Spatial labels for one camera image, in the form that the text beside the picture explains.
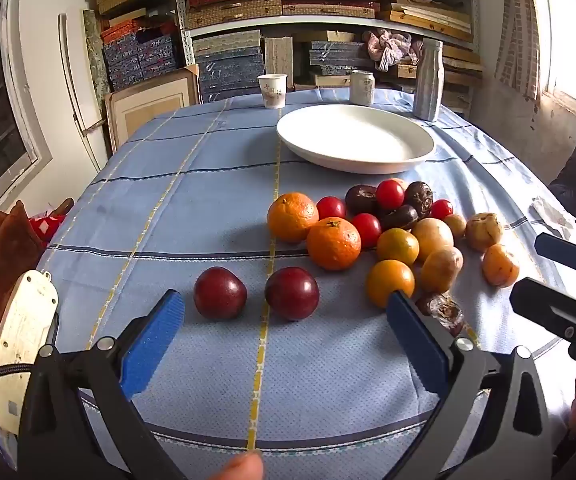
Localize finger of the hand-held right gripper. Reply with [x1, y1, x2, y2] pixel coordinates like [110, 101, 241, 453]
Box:
[509, 277, 576, 340]
[534, 232, 576, 281]

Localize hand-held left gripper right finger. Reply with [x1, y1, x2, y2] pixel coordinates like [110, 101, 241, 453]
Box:
[385, 290, 553, 480]

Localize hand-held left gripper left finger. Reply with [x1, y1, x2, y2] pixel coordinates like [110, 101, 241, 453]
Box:
[18, 289, 186, 480]

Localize dark purple passion fruit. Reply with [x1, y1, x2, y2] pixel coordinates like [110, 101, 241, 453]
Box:
[379, 204, 419, 232]
[414, 292, 465, 337]
[345, 184, 379, 217]
[404, 181, 435, 218]

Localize dark red plum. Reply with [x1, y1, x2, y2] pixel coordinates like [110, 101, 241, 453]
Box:
[193, 266, 249, 321]
[264, 266, 320, 322]

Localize small yellow passion fruit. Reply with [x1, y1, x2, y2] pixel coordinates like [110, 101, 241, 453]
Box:
[442, 213, 467, 240]

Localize large orange mandarin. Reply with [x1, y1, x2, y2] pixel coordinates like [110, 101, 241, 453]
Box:
[267, 191, 320, 244]
[307, 216, 363, 272]

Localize white oval plate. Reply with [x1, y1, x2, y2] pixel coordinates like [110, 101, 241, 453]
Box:
[276, 105, 436, 175]

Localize person's left hand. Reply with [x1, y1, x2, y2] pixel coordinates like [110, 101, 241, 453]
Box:
[208, 451, 265, 480]

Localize crumpled white paper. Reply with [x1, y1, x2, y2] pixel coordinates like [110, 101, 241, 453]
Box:
[528, 196, 576, 240]

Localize cream power strip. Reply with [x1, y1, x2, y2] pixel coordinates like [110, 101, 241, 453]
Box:
[0, 270, 60, 436]

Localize red and white cloth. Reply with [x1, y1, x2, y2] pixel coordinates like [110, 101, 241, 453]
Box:
[28, 212, 66, 243]

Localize blue checked tablecloth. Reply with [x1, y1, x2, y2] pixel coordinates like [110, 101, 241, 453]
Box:
[35, 89, 576, 480]

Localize brown plush toy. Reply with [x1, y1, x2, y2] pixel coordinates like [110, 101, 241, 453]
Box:
[0, 197, 76, 331]

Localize stack of plain wooden boxes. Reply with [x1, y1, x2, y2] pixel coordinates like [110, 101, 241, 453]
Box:
[398, 45, 483, 111]
[380, 0, 473, 43]

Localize silver bottle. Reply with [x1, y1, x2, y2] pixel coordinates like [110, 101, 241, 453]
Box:
[413, 38, 444, 122]

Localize brick patterned curtain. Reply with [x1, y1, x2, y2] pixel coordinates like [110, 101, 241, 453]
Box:
[495, 0, 548, 101]

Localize white drink can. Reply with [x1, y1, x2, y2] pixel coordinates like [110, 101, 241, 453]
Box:
[350, 70, 376, 107]

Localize pink crumpled cloth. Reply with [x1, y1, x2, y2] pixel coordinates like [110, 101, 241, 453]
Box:
[362, 29, 425, 72]

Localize white leaning board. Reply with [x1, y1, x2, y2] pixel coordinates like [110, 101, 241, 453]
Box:
[58, 7, 111, 171]

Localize white paper cup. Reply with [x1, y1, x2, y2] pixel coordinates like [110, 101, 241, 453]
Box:
[258, 73, 289, 110]

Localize stack of grey-blue boxes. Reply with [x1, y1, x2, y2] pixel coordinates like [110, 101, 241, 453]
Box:
[193, 30, 369, 103]

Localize stack of blue flowered boxes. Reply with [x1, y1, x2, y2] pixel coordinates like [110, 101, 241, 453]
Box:
[100, 27, 179, 92]

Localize green marble slab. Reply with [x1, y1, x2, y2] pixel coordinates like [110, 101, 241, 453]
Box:
[82, 9, 114, 126]

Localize white metal shelf rack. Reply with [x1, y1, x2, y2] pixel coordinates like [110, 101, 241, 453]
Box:
[170, 0, 481, 111]

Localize wooden picture frame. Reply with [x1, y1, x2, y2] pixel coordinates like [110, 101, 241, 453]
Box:
[104, 64, 201, 153]

